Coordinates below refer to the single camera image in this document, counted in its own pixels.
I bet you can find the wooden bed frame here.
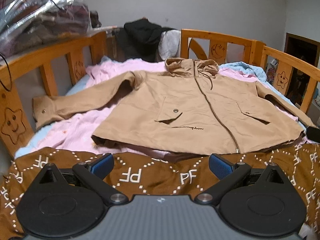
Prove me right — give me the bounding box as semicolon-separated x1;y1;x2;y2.
1;29;319;157

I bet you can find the pink bed sheet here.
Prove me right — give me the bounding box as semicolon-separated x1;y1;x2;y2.
30;57;299;162

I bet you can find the clear bag of clothes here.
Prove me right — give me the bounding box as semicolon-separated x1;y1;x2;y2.
1;0;101;58

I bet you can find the light blue bed sheet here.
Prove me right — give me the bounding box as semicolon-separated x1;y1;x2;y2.
14;61;313;159

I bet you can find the tan hooded jacket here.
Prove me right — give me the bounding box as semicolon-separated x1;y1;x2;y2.
33;58;313;154

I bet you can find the dark wooden door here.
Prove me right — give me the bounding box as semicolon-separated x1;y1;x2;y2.
283;32;320;106

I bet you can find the grey white towel on rail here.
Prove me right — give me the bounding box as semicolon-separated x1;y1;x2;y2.
158;29;181;61

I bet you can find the brown patterned PF blanket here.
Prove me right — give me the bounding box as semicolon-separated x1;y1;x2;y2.
1;144;319;239

